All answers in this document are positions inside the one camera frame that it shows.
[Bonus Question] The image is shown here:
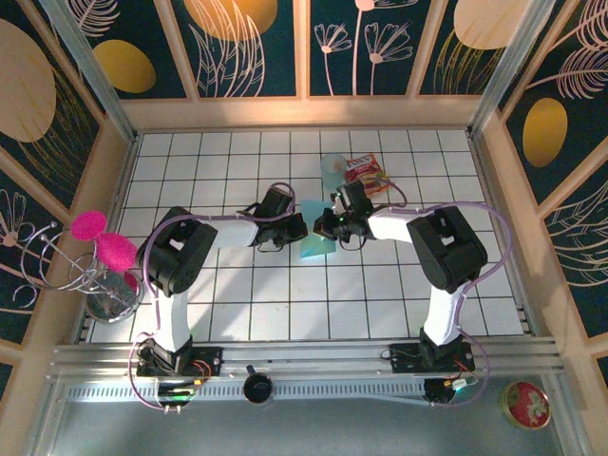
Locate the light blue cloth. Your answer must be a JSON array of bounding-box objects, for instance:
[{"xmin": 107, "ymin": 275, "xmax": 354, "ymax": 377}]
[{"xmin": 298, "ymin": 199, "xmax": 339, "ymax": 261}]

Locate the translucent teal plastic cup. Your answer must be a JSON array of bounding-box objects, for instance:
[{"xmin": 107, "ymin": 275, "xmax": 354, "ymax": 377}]
[{"xmin": 319, "ymin": 152, "xmax": 349, "ymax": 189}]

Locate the red snack packet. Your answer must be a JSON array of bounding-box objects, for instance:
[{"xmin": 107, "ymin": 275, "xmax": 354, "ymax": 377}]
[{"xmin": 345, "ymin": 153, "xmax": 396, "ymax": 199}]

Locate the black round knob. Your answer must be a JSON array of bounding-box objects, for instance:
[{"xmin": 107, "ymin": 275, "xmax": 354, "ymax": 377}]
[{"xmin": 242, "ymin": 364, "xmax": 276, "ymax": 406}]

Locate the perforated metal strip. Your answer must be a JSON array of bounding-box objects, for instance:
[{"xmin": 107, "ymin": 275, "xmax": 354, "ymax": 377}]
[{"xmin": 64, "ymin": 382, "xmax": 429, "ymax": 404}]

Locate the pink fuzzy toy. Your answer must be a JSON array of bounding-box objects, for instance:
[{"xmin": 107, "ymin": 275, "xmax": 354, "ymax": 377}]
[{"xmin": 69, "ymin": 210, "xmax": 140, "ymax": 292}]

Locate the small electronics board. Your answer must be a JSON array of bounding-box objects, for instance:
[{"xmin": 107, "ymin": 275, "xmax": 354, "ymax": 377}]
[
  {"xmin": 424, "ymin": 377, "xmax": 478, "ymax": 405},
  {"xmin": 156, "ymin": 377, "xmax": 205, "ymax": 400}
]

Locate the red round tin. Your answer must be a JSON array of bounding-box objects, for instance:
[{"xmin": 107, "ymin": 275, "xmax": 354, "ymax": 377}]
[{"xmin": 502, "ymin": 380, "xmax": 553, "ymax": 431}]

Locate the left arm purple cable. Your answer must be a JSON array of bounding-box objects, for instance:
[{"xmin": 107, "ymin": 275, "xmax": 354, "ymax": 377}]
[{"xmin": 127, "ymin": 181, "xmax": 297, "ymax": 412}]

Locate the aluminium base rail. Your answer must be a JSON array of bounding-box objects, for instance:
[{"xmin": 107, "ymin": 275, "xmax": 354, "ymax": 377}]
[{"xmin": 46, "ymin": 335, "xmax": 567, "ymax": 382}]

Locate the chrome wire stand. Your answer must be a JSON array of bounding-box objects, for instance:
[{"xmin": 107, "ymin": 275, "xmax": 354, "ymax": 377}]
[{"xmin": 11, "ymin": 219, "xmax": 144, "ymax": 325}]

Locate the aluminium frame post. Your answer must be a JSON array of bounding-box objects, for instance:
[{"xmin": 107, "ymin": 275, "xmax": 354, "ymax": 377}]
[
  {"xmin": 467, "ymin": 0, "xmax": 547, "ymax": 137},
  {"xmin": 40, "ymin": 0, "xmax": 140, "ymax": 143}
]

